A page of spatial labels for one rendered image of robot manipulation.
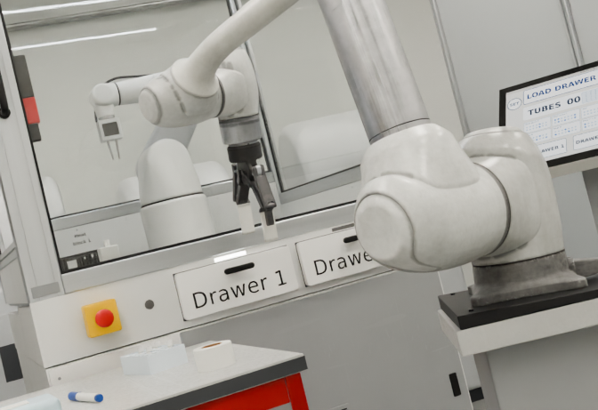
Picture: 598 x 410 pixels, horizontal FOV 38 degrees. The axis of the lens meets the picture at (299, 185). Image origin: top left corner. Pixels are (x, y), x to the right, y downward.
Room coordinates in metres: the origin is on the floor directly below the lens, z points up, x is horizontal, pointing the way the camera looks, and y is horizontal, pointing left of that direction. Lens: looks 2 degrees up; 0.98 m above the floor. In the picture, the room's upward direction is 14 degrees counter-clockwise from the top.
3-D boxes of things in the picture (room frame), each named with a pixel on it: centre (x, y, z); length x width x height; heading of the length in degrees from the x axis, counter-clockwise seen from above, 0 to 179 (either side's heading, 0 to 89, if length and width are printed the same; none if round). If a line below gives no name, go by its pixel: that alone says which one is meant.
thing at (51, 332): (2.53, 0.35, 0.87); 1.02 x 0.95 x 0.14; 113
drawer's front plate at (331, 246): (2.19, -0.09, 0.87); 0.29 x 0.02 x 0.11; 113
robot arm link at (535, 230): (1.45, -0.32, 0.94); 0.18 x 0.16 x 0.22; 132
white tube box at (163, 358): (1.75, 0.37, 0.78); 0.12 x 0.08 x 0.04; 37
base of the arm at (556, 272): (1.45, -0.34, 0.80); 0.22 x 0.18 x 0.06; 81
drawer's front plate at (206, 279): (2.07, 0.20, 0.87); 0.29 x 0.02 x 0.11; 113
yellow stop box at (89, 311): (1.92, 0.49, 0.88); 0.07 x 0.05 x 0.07; 113
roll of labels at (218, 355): (1.57, 0.22, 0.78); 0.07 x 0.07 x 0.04
